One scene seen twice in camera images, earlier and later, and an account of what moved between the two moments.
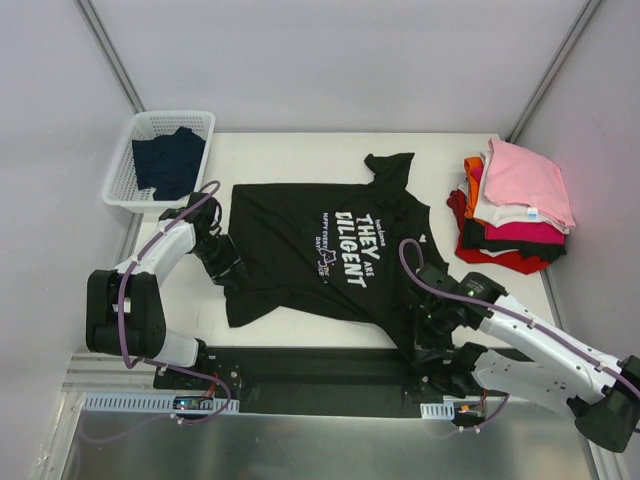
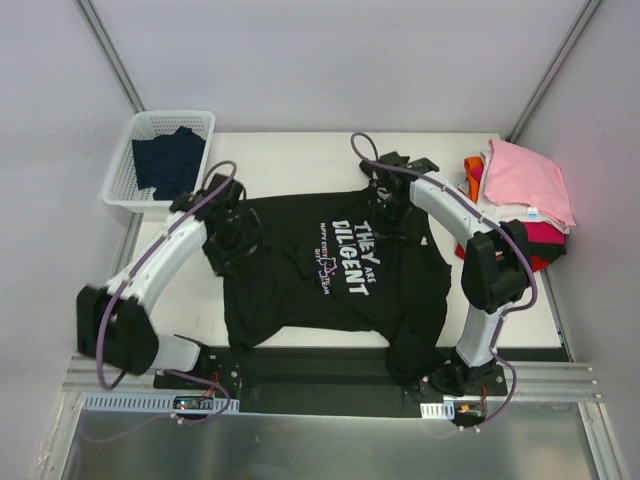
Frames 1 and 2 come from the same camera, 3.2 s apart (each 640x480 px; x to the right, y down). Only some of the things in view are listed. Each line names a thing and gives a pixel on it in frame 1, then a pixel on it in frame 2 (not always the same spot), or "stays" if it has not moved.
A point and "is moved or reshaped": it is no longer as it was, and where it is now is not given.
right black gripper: x=427 y=356 to x=382 y=198
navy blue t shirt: x=168 y=163 stays
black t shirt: x=353 y=251 is moved or reshaped
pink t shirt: x=519 y=177 stays
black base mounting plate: x=309 y=381 stays
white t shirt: x=497 y=214 stays
